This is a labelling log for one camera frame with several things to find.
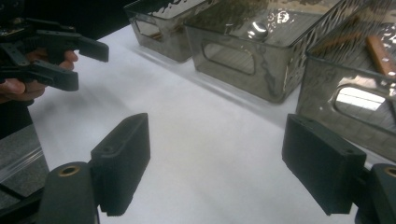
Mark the white table cover sheet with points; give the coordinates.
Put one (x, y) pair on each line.
(202, 140)

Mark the silver metal floor rail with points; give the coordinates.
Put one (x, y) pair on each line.
(18, 165)

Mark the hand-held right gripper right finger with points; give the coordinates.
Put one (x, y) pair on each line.
(323, 165)

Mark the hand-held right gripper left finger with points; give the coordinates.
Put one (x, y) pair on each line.
(124, 165)

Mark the smoky clear plastic bin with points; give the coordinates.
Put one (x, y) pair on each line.
(277, 77)
(320, 93)
(174, 49)

